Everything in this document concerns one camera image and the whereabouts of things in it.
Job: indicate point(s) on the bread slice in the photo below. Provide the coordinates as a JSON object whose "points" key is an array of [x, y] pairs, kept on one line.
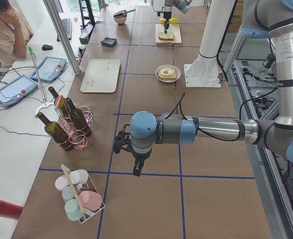
{"points": [[167, 77], [169, 36]]}

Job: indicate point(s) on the light pink cup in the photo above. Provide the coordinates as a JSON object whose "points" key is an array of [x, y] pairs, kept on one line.
{"points": [[61, 183]]}

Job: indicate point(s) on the folded grey cloth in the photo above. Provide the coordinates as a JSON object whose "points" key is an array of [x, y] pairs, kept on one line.
{"points": [[109, 42]]}

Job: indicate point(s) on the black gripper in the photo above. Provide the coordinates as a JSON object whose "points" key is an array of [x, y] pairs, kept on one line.
{"points": [[139, 157]]}

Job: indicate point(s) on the fried egg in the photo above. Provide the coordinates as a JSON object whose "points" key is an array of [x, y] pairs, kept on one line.
{"points": [[167, 72]]}

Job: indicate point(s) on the white bear tray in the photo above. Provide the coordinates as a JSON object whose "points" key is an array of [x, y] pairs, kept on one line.
{"points": [[101, 76]]}

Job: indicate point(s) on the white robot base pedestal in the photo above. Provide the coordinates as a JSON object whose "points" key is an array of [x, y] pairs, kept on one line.
{"points": [[203, 72]]}

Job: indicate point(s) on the dark wine bottle upper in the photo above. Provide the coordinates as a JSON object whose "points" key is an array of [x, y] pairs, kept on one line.
{"points": [[56, 132]]}

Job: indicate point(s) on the aluminium frame post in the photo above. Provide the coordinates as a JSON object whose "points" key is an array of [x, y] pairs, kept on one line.
{"points": [[54, 15]]}

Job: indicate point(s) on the wooden cutting board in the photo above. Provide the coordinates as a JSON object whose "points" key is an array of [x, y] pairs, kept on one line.
{"points": [[175, 28]]}

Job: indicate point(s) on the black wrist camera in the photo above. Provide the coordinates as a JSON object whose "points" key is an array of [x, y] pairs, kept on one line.
{"points": [[122, 141]]}

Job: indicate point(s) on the yellow lemon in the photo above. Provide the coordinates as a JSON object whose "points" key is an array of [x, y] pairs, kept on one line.
{"points": [[162, 20], [174, 20]]}

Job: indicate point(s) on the copper wire bottle rack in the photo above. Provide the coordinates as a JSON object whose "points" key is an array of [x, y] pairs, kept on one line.
{"points": [[79, 138]]}

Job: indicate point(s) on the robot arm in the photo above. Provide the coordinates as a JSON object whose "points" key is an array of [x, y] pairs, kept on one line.
{"points": [[273, 16], [182, 5]]}

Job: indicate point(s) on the green cup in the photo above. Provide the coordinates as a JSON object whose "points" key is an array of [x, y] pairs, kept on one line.
{"points": [[73, 210]]}

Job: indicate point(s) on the grabber stick green handle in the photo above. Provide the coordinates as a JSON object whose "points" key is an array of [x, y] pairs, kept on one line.
{"points": [[45, 103]]}

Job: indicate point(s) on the black keyboard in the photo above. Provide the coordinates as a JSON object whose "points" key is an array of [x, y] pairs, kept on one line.
{"points": [[67, 27]]}

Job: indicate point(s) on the grey blue cup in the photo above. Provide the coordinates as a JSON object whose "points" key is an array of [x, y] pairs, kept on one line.
{"points": [[67, 194]]}

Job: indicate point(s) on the bread slice under egg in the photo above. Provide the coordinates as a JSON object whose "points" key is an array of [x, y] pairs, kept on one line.
{"points": [[167, 77]]}

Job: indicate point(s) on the white cup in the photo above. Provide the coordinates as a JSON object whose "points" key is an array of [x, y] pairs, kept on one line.
{"points": [[79, 176]]}

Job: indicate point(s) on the yellow lemon upper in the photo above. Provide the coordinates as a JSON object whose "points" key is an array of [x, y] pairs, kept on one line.
{"points": [[174, 20]]}

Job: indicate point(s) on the red cylinder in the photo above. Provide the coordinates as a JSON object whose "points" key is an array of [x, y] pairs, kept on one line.
{"points": [[10, 210]]}

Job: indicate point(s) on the cardboard box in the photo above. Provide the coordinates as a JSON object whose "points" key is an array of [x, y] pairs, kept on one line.
{"points": [[236, 18]]}

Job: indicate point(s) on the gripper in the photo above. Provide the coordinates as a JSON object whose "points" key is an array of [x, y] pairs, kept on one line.
{"points": [[166, 15]]}

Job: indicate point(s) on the teach pendant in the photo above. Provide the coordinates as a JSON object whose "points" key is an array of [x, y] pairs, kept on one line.
{"points": [[16, 90], [50, 68]]}

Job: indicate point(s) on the black computer mouse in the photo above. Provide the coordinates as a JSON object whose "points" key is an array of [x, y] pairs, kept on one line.
{"points": [[47, 47]]}

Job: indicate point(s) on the dark wine bottle middle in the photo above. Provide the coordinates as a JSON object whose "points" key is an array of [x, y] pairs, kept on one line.
{"points": [[55, 95]]}

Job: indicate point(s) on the seated person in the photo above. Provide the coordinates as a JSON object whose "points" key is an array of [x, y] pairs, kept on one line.
{"points": [[15, 33]]}

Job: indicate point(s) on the teach pendant near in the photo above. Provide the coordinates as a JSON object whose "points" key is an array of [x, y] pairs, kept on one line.
{"points": [[16, 90]]}

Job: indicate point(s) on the white wire cup rack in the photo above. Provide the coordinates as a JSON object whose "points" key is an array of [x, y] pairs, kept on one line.
{"points": [[77, 189]]}

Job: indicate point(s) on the yellow lemon lower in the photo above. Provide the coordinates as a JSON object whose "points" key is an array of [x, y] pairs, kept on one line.
{"points": [[162, 20]]}

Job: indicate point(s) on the teach pendant far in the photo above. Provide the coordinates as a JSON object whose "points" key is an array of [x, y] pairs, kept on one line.
{"points": [[50, 68]]}

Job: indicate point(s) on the pink cup large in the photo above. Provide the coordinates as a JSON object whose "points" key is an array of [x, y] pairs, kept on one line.
{"points": [[91, 200]]}

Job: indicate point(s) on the dark wine bottle lower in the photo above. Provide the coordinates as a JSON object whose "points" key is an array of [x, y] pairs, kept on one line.
{"points": [[77, 118]]}

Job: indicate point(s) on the pink bowl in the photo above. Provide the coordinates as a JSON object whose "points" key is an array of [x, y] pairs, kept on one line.
{"points": [[120, 17]]}

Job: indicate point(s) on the dark wine bottle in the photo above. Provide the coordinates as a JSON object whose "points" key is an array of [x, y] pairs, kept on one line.
{"points": [[77, 118], [55, 95], [56, 132]]}

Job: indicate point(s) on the grey round plate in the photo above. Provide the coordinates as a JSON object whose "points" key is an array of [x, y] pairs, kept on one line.
{"points": [[178, 73]]}

